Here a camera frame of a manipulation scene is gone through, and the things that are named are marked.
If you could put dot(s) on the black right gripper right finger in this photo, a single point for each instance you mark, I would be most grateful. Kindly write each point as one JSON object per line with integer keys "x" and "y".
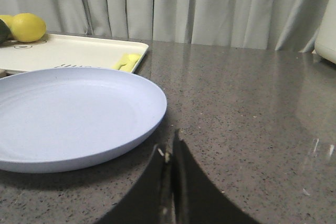
{"x": 196, "y": 198}

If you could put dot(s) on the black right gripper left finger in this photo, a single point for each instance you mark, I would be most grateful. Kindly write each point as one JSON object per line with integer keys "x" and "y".
{"x": 150, "y": 198}

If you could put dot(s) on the light blue round plate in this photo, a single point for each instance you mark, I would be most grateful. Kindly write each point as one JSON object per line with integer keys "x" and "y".
{"x": 64, "y": 119}

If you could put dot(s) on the cream rectangular tray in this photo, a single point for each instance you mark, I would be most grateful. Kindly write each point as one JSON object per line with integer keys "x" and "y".
{"x": 54, "y": 51}

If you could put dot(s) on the pale yellow plastic knife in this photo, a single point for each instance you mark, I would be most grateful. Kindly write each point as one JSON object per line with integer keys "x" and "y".
{"x": 126, "y": 62}

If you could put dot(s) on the white appliance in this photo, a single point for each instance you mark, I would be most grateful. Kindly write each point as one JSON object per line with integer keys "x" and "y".
{"x": 325, "y": 42}

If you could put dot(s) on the grey pleated curtain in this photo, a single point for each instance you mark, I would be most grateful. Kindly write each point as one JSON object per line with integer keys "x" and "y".
{"x": 257, "y": 24}

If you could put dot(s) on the yellow lemon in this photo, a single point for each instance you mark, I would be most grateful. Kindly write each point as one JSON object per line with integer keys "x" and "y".
{"x": 24, "y": 27}

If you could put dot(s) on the dark green lime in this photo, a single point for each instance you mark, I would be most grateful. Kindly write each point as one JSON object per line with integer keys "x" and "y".
{"x": 5, "y": 33}

